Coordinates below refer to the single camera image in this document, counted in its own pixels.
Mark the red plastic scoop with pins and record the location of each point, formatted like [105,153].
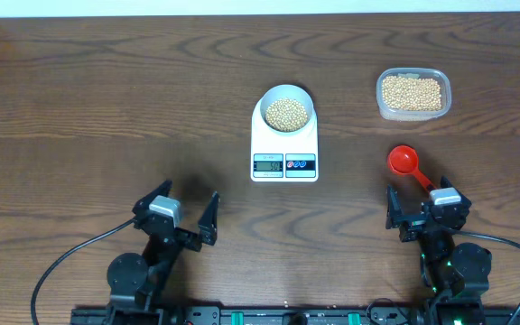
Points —
[403,160]

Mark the white digital kitchen scale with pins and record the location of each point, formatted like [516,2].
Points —
[283,158]

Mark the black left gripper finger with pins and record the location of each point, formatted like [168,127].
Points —
[142,205]
[208,223]

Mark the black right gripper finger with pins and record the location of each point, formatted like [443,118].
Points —
[454,187]
[394,214]

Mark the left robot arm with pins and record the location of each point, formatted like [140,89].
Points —
[137,280]

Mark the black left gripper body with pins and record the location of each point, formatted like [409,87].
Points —
[188,240]

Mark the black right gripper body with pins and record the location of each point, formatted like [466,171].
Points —
[413,229]

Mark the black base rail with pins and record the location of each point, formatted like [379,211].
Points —
[380,311]

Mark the clear plastic container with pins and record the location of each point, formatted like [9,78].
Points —
[415,116]

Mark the grey-green plastic bowl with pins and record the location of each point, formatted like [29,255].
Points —
[292,92]

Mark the pile of soybeans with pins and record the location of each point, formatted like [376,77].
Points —
[410,94]

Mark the soybeans in bowl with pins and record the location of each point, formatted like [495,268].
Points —
[286,115]

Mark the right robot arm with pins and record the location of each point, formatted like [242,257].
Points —
[457,273]

